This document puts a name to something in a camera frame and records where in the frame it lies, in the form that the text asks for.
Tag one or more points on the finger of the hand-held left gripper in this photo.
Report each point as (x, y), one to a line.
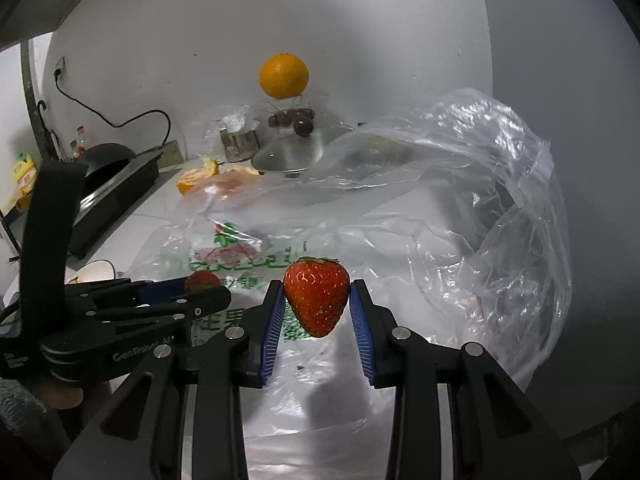
(150, 287)
(200, 305)

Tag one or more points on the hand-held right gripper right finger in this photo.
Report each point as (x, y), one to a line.
(362, 335)

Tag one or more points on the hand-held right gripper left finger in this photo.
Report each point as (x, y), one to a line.
(272, 335)

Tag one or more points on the round red strawberry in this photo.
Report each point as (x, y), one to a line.
(201, 280)

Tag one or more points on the white plate with dark rim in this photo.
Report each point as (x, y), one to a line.
(97, 270)

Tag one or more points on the pointed red strawberry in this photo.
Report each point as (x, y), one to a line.
(316, 295)

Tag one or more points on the clear printed plastic bag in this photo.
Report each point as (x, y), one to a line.
(450, 210)

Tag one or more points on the person's left hand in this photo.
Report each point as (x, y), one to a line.
(62, 396)

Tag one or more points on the yellow oil bottle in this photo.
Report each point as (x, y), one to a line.
(24, 175)

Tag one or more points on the black induction cooker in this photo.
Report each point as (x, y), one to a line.
(115, 195)

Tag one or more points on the clear glass bottle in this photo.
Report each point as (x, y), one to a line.
(76, 147)

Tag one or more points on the half peeled orange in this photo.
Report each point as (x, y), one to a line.
(192, 180)

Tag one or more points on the black wok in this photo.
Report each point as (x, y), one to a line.
(105, 157)

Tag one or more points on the red cap bottle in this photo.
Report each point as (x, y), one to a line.
(82, 141)

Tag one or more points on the open orange peel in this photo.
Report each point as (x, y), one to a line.
(235, 180)

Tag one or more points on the grey vertical pipe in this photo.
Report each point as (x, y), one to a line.
(35, 100)

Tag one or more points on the steel cup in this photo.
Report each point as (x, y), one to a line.
(241, 145)

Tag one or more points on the crumpled clear plastic wrap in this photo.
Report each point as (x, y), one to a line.
(220, 120)

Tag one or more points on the clear glass jar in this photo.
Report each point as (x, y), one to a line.
(282, 117)

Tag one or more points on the whole orange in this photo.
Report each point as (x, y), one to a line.
(283, 76)

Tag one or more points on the steel range hood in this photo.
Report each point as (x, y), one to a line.
(45, 0)

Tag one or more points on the small wall outlet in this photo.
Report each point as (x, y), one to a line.
(60, 66)

